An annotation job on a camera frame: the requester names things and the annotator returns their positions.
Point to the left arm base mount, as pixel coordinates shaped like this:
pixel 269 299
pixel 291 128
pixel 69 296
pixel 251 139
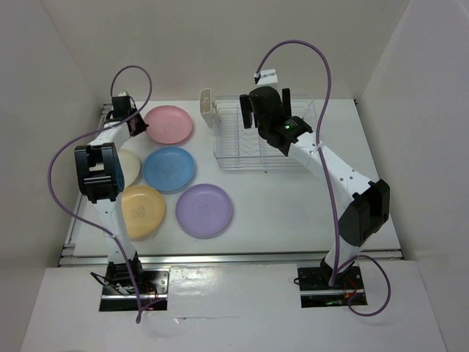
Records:
pixel 118 293

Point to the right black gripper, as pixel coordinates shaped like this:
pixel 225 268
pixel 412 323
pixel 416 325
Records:
pixel 246 110

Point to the white cutlery holder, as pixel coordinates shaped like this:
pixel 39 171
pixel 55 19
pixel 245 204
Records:
pixel 206 109

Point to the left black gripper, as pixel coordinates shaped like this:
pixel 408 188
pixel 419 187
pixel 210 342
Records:
pixel 141 126

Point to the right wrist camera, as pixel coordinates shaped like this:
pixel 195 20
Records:
pixel 266 78

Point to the white wire dish rack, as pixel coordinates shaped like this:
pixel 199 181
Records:
pixel 236 148

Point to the blue plate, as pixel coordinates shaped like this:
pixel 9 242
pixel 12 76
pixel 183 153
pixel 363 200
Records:
pixel 169 169

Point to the purple plate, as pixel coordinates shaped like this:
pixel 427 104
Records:
pixel 204 211

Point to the pink plate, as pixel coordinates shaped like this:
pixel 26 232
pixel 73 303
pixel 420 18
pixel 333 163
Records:
pixel 168 124

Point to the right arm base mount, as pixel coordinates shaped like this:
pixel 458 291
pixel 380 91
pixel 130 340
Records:
pixel 315 291

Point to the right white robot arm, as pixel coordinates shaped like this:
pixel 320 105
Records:
pixel 360 205

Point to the cream plate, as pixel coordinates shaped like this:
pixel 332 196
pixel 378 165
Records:
pixel 130 165

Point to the orange plate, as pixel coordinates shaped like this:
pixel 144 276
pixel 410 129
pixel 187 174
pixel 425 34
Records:
pixel 143 210

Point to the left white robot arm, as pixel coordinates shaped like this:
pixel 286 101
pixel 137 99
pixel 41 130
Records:
pixel 101 181

